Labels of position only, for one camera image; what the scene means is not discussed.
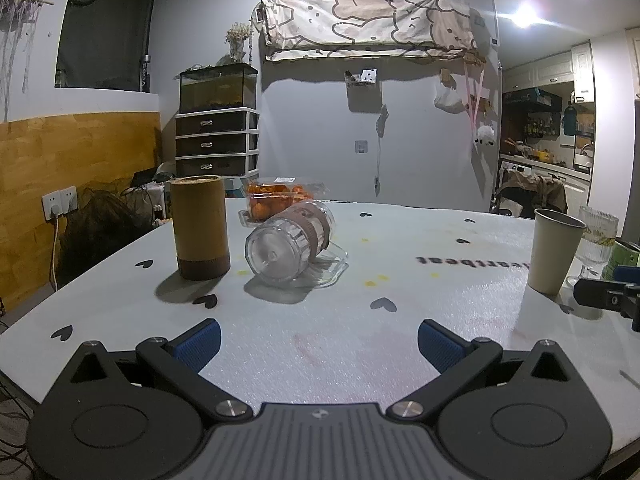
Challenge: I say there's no clear wall shelf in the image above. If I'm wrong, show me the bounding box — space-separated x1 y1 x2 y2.
343 67 380 89

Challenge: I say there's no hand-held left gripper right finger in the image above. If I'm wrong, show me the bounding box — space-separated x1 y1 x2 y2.
388 318 599 424

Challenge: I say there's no bamboo cylinder container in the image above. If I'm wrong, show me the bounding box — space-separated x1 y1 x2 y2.
170 174 232 281

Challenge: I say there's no dried flower bouquet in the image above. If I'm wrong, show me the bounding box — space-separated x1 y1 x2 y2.
225 22 255 65

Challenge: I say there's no clear plastic box of oranges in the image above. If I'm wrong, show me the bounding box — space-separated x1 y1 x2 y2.
238 177 326 226

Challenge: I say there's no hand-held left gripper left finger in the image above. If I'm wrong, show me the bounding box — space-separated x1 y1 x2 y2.
42 318 254 424

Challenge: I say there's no beige paper cup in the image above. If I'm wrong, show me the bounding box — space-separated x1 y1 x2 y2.
527 208 587 295

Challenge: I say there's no clear glass cup brown band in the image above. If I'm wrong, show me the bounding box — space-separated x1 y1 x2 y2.
244 199 351 289

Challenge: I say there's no white plastic bag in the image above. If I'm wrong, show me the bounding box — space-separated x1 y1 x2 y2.
433 69 469 111

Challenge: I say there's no glass fish tank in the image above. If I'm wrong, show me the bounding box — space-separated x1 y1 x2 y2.
178 63 260 114

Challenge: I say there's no white macrame wall hanging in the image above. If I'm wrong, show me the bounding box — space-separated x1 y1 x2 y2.
0 0 55 111

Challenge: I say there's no white heart print table cover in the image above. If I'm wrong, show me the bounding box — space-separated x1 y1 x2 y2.
0 199 640 463

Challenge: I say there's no green can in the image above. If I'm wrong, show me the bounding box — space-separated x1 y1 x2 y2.
602 239 640 281

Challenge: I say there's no hanging grey cable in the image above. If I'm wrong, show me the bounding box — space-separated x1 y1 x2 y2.
374 104 390 196

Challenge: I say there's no white washing machine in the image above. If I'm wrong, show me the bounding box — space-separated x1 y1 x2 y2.
499 157 532 187

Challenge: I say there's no ribbed glass goblet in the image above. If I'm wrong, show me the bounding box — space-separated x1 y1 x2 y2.
566 205 620 287

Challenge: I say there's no dark window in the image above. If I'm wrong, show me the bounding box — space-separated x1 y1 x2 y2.
54 0 156 94

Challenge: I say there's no white wall socket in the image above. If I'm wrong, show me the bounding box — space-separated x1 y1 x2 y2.
42 185 80 221

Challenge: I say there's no white power cable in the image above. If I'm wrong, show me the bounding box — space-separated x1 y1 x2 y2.
47 215 62 292

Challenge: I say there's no white kitchen cabinet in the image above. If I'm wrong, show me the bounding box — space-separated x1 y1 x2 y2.
571 42 596 105

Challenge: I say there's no cartoon print cloth cover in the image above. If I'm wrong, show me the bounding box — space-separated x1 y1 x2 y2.
257 0 479 62

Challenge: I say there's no chair with brown jacket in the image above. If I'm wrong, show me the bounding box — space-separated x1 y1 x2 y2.
496 167 569 219

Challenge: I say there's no white plastic drawer unit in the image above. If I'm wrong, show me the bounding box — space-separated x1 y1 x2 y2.
174 108 261 179

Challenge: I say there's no ceiling spot light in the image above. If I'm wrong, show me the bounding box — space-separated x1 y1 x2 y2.
510 0 543 28

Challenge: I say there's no dark mesh bag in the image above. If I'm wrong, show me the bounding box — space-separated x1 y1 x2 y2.
59 187 157 287

